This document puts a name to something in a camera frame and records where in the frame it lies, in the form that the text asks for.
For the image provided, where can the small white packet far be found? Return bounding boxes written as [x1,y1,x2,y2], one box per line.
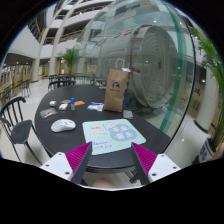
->
[49,101,57,107]

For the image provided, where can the small blue-capped bottle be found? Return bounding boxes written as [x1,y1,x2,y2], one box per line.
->
[70,98,75,111]

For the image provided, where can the small white box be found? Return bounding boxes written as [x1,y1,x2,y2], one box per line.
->
[59,104,68,111]

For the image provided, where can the clear plastic packet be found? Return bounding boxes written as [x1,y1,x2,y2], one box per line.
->
[87,102,104,111]

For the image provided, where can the orange card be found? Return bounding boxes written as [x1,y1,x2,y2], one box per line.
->
[75,101,85,106]

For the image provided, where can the potted palm plant right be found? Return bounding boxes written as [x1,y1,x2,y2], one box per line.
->
[192,28,224,164]

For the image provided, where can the brown paper bag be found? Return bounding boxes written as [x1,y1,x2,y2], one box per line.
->
[104,69,129,112]

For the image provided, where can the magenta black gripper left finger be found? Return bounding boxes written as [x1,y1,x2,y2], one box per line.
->
[66,142,92,184]

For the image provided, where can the black chairs in background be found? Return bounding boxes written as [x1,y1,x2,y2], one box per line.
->
[48,75,76,90]

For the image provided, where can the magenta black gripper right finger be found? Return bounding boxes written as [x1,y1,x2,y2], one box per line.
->
[131,142,157,185]

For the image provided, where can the grey small pouch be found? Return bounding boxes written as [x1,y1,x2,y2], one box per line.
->
[123,110,133,119]

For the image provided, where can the light green mouse pad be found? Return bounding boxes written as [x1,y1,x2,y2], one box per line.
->
[82,119,146,155]

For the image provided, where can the black metal chair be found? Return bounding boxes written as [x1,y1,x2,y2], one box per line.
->
[0,96,41,164]

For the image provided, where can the potted green plant background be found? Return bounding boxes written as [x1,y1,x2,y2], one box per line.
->
[59,48,82,73]

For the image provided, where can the white computer mouse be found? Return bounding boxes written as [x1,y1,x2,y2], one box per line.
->
[51,119,76,133]

